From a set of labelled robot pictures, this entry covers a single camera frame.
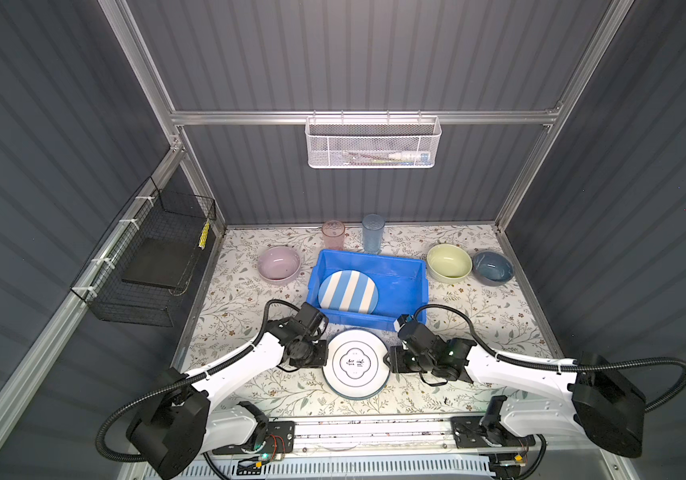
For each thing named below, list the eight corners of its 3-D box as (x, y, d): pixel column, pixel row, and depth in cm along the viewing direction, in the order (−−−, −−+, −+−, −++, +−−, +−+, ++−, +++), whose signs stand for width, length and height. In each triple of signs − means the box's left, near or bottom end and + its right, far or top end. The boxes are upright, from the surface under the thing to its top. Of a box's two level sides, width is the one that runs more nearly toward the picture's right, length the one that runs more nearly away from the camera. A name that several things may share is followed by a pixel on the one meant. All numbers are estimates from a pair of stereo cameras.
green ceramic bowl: (429, 287, 104) (432, 277, 99) (422, 255, 113) (425, 244, 108) (471, 286, 104) (477, 277, 99) (461, 254, 113) (466, 244, 108)
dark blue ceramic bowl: (474, 289, 104) (480, 278, 99) (465, 263, 111) (471, 251, 106) (509, 289, 104) (518, 277, 98) (499, 263, 111) (506, 251, 106)
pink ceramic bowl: (257, 290, 104) (252, 279, 99) (265, 254, 114) (261, 243, 109) (297, 290, 104) (294, 279, 99) (301, 254, 114) (299, 242, 109)
